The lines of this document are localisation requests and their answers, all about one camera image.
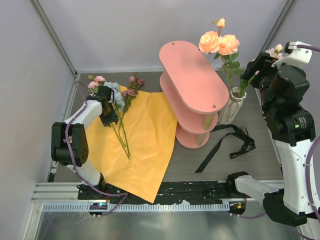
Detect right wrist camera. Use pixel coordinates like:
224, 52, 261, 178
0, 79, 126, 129
271, 41, 312, 69

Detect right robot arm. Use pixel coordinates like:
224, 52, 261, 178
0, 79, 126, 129
225, 45, 320, 227

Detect orange flower bouquet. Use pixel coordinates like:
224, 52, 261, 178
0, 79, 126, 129
86, 91, 177, 203

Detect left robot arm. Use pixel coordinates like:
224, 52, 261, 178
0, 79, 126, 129
51, 99, 118, 200

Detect mauve flower stem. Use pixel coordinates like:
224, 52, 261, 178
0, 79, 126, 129
116, 72, 145, 159

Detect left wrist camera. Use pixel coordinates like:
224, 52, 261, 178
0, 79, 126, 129
86, 86, 115, 103

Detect white slotted cable duct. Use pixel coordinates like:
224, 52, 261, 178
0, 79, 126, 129
42, 201, 230, 213

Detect orange rose stem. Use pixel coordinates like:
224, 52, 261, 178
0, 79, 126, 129
198, 18, 244, 88

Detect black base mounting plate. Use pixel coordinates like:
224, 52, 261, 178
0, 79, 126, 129
76, 181, 248, 205

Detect small pink flower stem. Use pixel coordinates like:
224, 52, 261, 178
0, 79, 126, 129
87, 75, 106, 92

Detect black ribbon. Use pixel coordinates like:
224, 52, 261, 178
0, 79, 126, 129
194, 123, 256, 174

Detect white ribbed ceramic vase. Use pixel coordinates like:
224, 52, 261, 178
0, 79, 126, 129
218, 87, 247, 125

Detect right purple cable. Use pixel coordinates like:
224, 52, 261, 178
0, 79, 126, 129
237, 42, 320, 240

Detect pink three-tier shelf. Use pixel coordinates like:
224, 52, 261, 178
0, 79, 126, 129
159, 40, 229, 149

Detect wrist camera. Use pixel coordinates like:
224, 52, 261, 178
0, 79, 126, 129
271, 41, 312, 69
86, 86, 115, 103

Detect blue flower stem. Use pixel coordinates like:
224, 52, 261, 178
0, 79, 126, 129
103, 81, 131, 160

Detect pink rose stem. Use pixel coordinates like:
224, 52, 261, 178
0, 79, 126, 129
239, 44, 284, 97

